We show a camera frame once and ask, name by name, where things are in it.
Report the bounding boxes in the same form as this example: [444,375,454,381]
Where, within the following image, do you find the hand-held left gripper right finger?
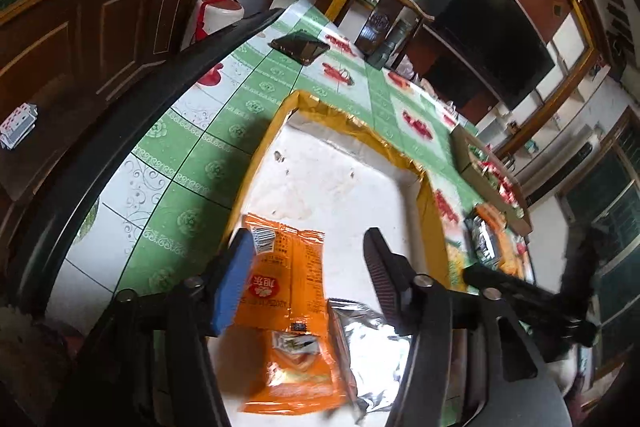
[362,227,572,427]

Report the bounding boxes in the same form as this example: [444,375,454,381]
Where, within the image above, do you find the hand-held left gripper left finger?
[50,228,257,427]

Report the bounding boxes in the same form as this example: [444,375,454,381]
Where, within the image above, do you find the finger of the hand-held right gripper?
[462,264,598,349]

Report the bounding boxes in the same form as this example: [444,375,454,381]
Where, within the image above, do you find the orange snack packet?
[239,213,351,415]
[475,202,535,284]

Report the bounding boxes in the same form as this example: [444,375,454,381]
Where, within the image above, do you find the dark green cracker packet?
[464,214,501,265]

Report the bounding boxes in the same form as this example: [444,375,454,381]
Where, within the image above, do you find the white tray with yellow tape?
[225,89,453,427]

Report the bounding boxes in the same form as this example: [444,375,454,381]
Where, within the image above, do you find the cardboard tray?
[450,124,534,236]

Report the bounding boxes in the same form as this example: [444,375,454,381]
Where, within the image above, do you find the barred window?
[559,112,640,373]

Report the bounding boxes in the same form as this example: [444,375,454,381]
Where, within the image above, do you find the silver foil packet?
[326,298,416,423]

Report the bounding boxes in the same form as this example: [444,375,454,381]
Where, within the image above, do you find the white standing air conditioner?
[515,122,603,204]

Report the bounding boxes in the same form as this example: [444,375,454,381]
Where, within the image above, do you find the pile of red green packets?
[467,144,524,211]

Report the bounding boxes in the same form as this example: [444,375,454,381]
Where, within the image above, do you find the wooden television stand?
[395,22,507,124]

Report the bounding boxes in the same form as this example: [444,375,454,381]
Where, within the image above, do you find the grey green bottle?
[375,19,409,68]

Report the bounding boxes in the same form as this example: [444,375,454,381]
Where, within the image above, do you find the black smartphone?
[268,31,332,66]

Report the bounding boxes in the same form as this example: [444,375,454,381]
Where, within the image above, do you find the black television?
[429,0,557,108]

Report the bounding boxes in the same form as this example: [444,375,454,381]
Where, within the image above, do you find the wooden chair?
[352,0,437,68]

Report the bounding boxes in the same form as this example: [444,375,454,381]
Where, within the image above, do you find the deck of playing cards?
[0,103,39,152]

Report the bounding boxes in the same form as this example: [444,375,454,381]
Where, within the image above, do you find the wooden cabinet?
[0,0,236,208]

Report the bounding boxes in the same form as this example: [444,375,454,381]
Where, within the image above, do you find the white bucket with red handle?
[191,0,246,44]

